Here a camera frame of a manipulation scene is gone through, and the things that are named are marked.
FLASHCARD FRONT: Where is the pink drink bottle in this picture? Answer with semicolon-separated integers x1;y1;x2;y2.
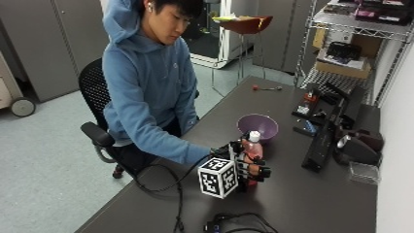
239;130;264;187

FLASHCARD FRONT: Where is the white marker cube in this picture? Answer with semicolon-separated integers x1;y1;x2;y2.
196;156;239;200

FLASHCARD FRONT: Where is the purple bowl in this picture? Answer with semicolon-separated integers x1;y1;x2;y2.
235;113;279;142

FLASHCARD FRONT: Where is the black upright device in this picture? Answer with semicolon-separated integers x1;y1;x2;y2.
299;96;351;173

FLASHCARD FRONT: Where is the blue small item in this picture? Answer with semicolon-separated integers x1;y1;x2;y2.
292;118;320;137

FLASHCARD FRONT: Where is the black tray with parts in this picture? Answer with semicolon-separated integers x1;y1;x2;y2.
291;88;323;121

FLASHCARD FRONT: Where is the black rounded gadget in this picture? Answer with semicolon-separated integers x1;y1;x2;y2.
332;129;385;167

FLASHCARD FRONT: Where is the red-tipped small tool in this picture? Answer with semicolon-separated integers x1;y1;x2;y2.
251;84;283;92

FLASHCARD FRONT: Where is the clear plastic box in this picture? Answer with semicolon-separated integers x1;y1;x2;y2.
347;160;381;186

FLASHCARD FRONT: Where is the the person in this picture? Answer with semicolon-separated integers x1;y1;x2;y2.
101;0;211;179

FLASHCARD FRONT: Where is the cardboard box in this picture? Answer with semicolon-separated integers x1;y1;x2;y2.
312;48;372;80

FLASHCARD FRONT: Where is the black office chair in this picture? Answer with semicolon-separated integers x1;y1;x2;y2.
77;57;143;180

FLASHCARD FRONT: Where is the brown bar stool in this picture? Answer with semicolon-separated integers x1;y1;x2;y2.
208;15;274;97

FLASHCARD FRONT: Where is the black item on box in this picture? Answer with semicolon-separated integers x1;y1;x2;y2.
324;41;363;61

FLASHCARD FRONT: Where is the grey wheeled cart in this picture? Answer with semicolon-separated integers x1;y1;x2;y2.
0;51;37;118

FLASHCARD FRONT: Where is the grey cabinet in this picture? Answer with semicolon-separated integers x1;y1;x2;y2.
0;0;110;103

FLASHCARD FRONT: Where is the black device with cables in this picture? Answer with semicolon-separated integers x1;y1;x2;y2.
203;212;279;233

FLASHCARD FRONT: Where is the black glove cable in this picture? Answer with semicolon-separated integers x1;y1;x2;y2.
130;154;212;233

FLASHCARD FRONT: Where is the metal wire shelf rack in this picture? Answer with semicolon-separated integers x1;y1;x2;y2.
294;0;414;108

